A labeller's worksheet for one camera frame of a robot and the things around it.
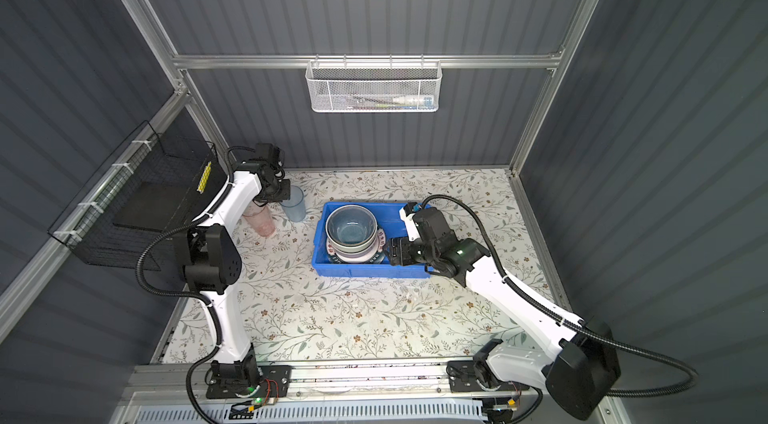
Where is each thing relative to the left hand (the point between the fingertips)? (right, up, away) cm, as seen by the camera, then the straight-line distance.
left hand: (277, 195), depth 96 cm
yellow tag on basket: (-16, +5, -12) cm, 21 cm away
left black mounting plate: (+8, -46, -23) cm, 52 cm away
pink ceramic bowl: (+27, -19, -7) cm, 33 cm away
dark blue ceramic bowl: (+24, -10, -2) cm, 26 cm away
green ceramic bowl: (+26, -15, -11) cm, 32 cm away
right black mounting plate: (+55, -46, -22) cm, 75 cm away
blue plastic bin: (+36, -9, +10) cm, 38 cm away
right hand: (+38, -14, -18) cm, 45 cm away
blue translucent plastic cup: (+6, -4, -2) cm, 8 cm away
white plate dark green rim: (+33, -20, -4) cm, 38 cm away
